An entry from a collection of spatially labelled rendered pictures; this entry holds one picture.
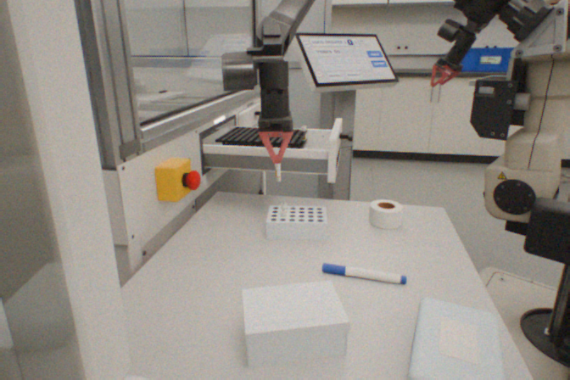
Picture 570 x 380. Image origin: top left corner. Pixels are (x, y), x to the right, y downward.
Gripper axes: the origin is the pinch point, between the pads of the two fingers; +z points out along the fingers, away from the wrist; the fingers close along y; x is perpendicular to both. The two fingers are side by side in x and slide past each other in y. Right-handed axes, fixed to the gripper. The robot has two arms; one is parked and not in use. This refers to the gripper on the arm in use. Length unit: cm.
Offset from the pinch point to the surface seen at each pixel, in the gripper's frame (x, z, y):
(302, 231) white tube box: 4.7, 13.2, 7.4
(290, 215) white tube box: 2.5, 11.4, 3.4
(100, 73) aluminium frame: -26.1, -19.0, 14.8
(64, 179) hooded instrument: -11, -16, 55
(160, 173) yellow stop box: -22.4, 0.6, 5.4
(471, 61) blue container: 187, 1, -299
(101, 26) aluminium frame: -25.1, -25.6, 13.8
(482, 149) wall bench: 200, 84, -280
